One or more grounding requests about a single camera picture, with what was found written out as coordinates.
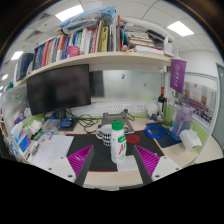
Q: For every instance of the crumpled white tissue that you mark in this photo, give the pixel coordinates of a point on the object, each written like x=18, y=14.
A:
x=190, y=138

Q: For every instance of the ceiling light panels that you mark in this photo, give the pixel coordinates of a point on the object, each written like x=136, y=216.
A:
x=68, y=12

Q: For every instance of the dark wine bottle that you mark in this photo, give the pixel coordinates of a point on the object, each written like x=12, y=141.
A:
x=161, y=100

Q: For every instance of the flat round red coaster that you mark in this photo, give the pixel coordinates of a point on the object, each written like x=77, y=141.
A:
x=133, y=139

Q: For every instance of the white round jar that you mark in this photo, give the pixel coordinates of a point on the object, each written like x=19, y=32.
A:
x=152, y=110

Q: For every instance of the purple pennant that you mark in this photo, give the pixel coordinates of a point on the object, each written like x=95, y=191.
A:
x=177, y=75

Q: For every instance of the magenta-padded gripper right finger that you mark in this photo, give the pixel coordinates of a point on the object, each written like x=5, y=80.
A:
x=163, y=166

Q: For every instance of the folded white paper napkin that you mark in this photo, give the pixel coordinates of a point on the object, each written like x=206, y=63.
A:
x=130, y=165

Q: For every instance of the white paper sheet with writing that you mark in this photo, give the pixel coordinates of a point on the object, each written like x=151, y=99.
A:
x=53, y=150

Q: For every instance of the blue tissue box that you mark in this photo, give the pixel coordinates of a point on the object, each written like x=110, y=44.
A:
x=22, y=141

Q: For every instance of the purple translucent water jug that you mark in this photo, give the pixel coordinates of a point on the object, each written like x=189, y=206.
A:
x=181, y=123

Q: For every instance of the black desk mat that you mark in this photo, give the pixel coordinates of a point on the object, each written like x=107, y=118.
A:
x=101, y=156

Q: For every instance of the black-and-white checkered mug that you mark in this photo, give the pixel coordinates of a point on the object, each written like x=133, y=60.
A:
x=106, y=135

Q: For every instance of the black computer monitor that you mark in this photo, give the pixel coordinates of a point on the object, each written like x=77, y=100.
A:
x=58, y=88

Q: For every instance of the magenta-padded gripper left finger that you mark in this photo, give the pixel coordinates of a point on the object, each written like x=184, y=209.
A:
x=61, y=166

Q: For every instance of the dark blue mouse pad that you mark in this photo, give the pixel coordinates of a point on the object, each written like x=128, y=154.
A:
x=170, y=140

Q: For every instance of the white wall power outlet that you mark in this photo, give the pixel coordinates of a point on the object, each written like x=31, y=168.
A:
x=113, y=109
x=139, y=108
x=126, y=108

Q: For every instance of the clear plastic box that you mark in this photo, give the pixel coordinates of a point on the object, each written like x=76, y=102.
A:
x=50, y=126

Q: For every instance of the wooden shelf with books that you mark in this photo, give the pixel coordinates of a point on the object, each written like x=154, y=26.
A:
x=100, y=58

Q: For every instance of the group photo poster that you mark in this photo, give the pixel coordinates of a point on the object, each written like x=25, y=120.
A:
x=200, y=103

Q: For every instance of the white green-capped drink bottle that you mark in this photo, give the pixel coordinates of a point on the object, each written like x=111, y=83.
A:
x=118, y=146

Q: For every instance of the small blue box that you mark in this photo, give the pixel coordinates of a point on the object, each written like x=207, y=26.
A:
x=66, y=123

